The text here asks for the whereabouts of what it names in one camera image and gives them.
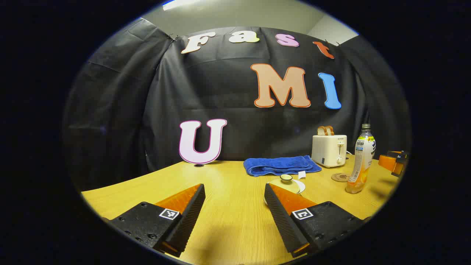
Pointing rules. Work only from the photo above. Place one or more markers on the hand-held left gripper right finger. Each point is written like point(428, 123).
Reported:
point(281, 221)

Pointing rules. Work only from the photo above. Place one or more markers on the white toaster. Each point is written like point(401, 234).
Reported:
point(327, 151)

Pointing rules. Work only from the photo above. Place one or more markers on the blue towel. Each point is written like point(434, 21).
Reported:
point(279, 165)

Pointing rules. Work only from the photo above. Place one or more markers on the black backdrop cloth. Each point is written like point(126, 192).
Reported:
point(220, 92)

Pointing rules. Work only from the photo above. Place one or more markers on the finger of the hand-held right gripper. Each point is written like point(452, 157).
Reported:
point(399, 154)
point(386, 162)

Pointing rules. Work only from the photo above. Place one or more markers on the toast bread slice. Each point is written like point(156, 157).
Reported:
point(330, 130)
point(321, 131)

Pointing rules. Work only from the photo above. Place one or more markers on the clear water bottle white label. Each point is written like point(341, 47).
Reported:
point(362, 154)

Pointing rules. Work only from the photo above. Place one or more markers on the round cork coaster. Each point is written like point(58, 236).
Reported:
point(339, 177)

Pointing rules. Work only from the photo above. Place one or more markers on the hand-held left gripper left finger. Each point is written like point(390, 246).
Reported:
point(187, 221)

